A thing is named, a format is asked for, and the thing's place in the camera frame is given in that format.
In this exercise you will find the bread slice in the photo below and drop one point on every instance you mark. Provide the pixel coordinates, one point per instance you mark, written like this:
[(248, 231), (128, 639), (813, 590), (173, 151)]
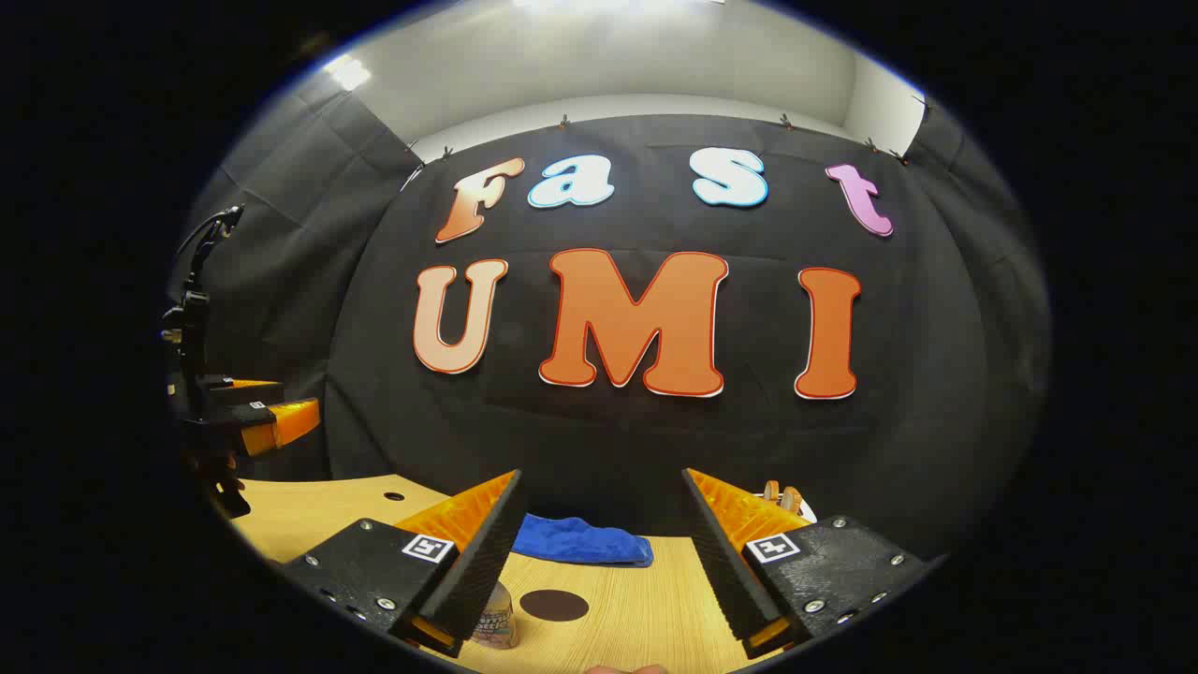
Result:
[(792, 500), (771, 490)]

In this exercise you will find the silver water bottle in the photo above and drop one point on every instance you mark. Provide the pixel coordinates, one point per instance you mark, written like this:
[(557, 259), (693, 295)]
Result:
[(496, 622)]

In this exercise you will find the blue towel cloth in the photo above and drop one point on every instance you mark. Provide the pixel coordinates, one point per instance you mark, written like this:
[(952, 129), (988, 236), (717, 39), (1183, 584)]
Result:
[(576, 541)]

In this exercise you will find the white toaster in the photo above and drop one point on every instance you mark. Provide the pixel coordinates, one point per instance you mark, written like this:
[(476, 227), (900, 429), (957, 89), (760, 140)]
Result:
[(809, 513)]

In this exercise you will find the ceiling light panel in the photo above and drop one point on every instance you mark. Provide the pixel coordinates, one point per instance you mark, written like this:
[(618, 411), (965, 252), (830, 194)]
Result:
[(347, 72)]

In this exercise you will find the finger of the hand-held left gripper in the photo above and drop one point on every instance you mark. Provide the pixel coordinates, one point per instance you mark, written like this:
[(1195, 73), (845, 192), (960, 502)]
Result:
[(248, 388), (281, 423)]

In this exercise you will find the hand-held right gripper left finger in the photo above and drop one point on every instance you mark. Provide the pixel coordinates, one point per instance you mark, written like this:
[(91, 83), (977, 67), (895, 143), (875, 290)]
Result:
[(482, 562)]

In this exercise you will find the dark round coaster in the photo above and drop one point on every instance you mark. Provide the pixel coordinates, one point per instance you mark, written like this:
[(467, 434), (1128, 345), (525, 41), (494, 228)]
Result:
[(554, 605)]

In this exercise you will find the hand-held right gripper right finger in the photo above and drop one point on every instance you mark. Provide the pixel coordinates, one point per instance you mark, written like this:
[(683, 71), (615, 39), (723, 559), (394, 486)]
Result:
[(725, 571)]

